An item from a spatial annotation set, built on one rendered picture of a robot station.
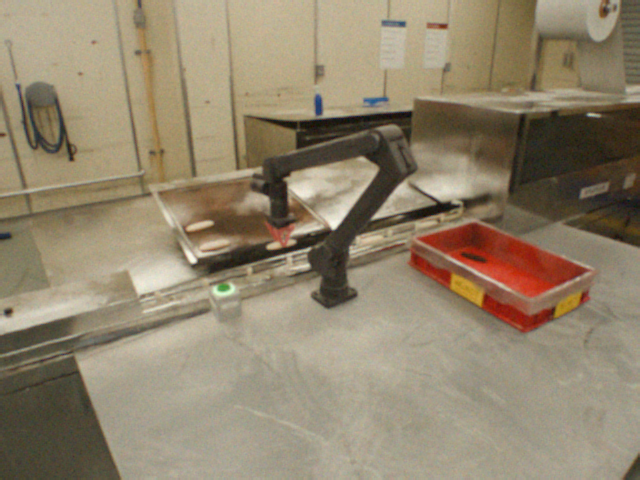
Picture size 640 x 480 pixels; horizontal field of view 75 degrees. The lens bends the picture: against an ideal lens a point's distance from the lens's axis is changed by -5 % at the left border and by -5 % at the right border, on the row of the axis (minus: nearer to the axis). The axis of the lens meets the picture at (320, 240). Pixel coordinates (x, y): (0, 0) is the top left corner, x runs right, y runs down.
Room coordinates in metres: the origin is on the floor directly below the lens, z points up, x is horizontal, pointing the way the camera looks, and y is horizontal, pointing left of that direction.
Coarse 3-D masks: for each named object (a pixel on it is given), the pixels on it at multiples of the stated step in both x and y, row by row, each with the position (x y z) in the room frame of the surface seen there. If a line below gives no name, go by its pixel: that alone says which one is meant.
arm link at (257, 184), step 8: (264, 168) 1.22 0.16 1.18; (272, 168) 1.21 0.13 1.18; (256, 176) 1.29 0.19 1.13; (264, 176) 1.23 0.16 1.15; (272, 176) 1.21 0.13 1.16; (280, 176) 1.24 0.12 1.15; (288, 176) 1.26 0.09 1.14; (256, 184) 1.27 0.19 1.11; (264, 184) 1.26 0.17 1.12; (256, 192) 1.29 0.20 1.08; (264, 192) 1.26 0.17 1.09
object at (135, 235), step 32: (32, 224) 1.70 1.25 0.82; (64, 224) 1.69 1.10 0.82; (96, 224) 1.69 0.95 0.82; (128, 224) 1.69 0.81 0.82; (160, 224) 1.68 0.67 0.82; (384, 224) 1.67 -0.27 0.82; (64, 256) 1.38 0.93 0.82; (96, 256) 1.38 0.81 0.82; (128, 256) 1.38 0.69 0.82; (160, 256) 1.38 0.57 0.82; (256, 256) 1.37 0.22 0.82; (96, 352) 0.84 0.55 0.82
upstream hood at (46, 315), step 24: (48, 288) 0.98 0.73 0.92; (72, 288) 0.98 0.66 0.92; (96, 288) 0.98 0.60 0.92; (120, 288) 0.98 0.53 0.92; (0, 312) 0.86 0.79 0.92; (24, 312) 0.86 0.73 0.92; (48, 312) 0.87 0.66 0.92; (72, 312) 0.87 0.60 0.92; (96, 312) 0.88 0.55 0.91; (120, 312) 0.91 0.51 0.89; (0, 336) 0.78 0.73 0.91; (24, 336) 0.80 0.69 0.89; (48, 336) 0.83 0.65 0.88
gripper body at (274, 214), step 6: (270, 204) 1.23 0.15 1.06; (276, 204) 1.22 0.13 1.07; (282, 204) 1.22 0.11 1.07; (270, 210) 1.24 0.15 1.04; (276, 210) 1.22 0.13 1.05; (282, 210) 1.22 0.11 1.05; (288, 210) 1.24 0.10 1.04; (264, 216) 1.27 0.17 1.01; (270, 216) 1.24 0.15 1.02; (276, 216) 1.22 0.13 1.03; (282, 216) 1.22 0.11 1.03; (288, 216) 1.24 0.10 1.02; (276, 222) 1.19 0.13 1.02; (282, 222) 1.20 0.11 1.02; (294, 222) 1.22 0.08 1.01
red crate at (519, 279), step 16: (416, 256) 1.27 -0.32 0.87; (432, 272) 1.21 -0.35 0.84; (448, 272) 1.15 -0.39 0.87; (480, 272) 1.24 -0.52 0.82; (496, 272) 1.24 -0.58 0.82; (512, 272) 1.23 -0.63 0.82; (528, 272) 1.23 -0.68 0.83; (448, 288) 1.14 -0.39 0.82; (528, 288) 1.13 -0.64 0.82; (544, 288) 1.13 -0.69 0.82; (496, 304) 0.99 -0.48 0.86; (512, 320) 0.94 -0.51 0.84; (528, 320) 0.91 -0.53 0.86; (544, 320) 0.95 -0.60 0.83
